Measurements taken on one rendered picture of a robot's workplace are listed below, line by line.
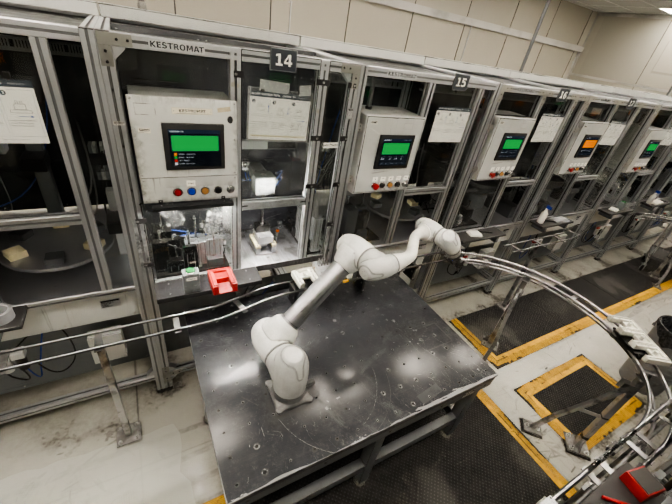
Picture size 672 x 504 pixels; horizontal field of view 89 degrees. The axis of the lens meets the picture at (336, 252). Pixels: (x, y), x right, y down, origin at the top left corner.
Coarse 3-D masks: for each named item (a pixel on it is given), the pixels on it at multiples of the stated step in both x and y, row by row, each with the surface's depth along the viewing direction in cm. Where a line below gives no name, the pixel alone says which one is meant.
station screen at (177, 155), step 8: (168, 136) 141; (216, 136) 150; (176, 152) 146; (184, 152) 147; (192, 152) 148; (200, 152) 150; (208, 152) 152; (216, 152) 153; (176, 160) 147; (184, 160) 149; (192, 160) 150; (200, 160) 152; (208, 160) 154; (216, 160) 155
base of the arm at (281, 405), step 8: (272, 384) 162; (312, 384) 166; (272, 392) 159; (304, 392) 159; (280, 400) 154; (288, 400) 153; (296, 400) 155; (304, 400) 158; (312, 400) 160; (280, 408) 153; (288, 408) 154
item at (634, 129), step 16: (592, 112) 283; (608, 112) 294; (624, 112) 306; (640, 112) 319; (608, 128) 307; (624, 128) 320; (640, 128) 336; (608, 144) 323; (624, 144) 339; (592, 160) 326; (560, 176) 315; (608, 176) 361; (544, 192) 317; (560, 192) 331; (592, 192) 364; (544, 208) 334
